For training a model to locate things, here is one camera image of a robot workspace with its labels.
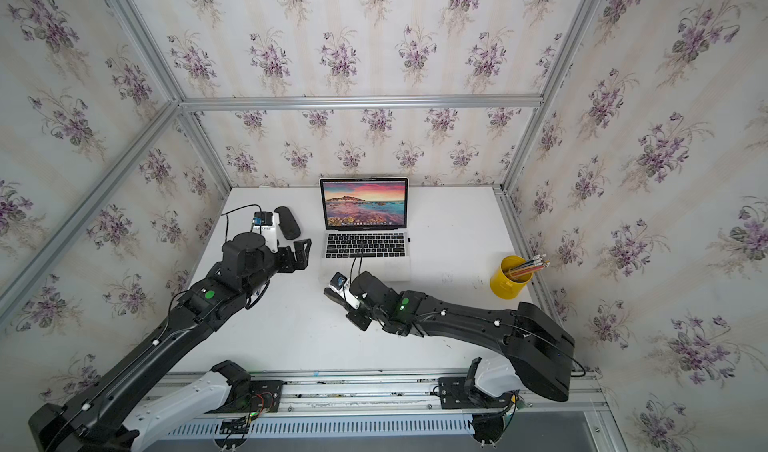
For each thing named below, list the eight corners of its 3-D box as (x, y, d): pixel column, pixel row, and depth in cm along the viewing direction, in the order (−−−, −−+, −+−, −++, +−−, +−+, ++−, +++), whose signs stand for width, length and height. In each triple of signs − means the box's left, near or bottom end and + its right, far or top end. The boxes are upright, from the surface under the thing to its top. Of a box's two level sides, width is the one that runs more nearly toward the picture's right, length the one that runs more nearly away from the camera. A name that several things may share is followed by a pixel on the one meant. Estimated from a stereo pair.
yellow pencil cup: (493, 301, 92) (507, 282, 82) (486, 275, 98) (498, 254, 88) (518, 301, 92) (535, 282, 82) (510, 275, 98) (525, 254, 88)
